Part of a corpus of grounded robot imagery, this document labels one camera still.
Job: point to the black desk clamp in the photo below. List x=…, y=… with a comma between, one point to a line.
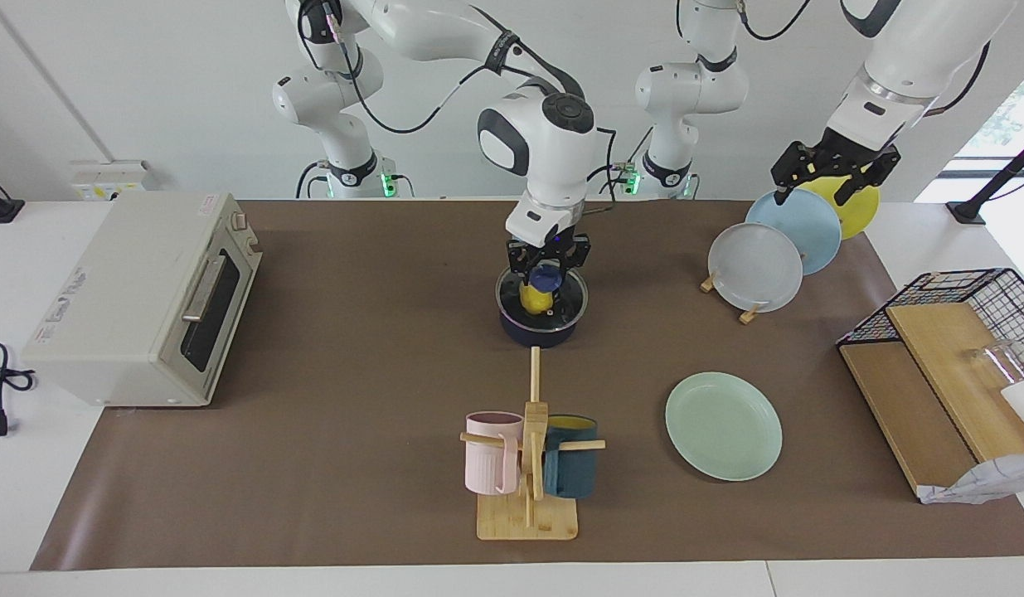
x=2, y=211

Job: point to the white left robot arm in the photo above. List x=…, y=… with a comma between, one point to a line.
x=918, y=58

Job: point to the grey plate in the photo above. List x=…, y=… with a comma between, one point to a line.
x=756, y=269

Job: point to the yellow plate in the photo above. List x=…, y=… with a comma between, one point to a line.
x=860, y=215

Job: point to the teal mug yellow inside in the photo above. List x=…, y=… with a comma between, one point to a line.
x=571, y=473

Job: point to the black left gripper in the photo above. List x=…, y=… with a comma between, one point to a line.
x=839, y=157

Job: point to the beige toaster oven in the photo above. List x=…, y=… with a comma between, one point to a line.
x=122, y=298

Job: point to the pink ribbed mug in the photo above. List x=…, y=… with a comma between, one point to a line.
x=487, y=464

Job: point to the white power strip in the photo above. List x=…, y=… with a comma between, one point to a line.
x=114, y=178

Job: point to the dark blue saucepan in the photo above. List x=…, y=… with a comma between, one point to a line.
x=541, y=338

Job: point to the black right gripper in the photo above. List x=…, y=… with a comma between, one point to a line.
x=553, y=249

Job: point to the glass lid blue knob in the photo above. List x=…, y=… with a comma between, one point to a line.
x=570, y=307

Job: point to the brown table mat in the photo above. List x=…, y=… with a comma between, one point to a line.
x=379, y=464

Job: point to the wooden mug rack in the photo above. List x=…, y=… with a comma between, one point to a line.
x=528, y=518

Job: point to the green plate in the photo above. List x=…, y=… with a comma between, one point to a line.
x=723, y=427

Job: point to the light wooden shelf board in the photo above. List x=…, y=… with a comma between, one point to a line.
x=951, y=365

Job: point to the light blue plate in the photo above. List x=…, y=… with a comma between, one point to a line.
x=810, y=236

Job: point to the wooden plate rack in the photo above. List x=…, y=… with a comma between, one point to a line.
x=749, y=315

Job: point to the clear glass cup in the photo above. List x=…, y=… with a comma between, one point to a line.
x=997, y=361

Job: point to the brown wooden base board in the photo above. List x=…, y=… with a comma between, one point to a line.
x=901, y=406

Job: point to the white patterned cloth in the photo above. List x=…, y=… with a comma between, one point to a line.
x=984, y=481

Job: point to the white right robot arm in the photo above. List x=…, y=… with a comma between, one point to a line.
x=545, y=141

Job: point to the black camera stand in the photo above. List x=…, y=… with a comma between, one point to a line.
x=968, y=211

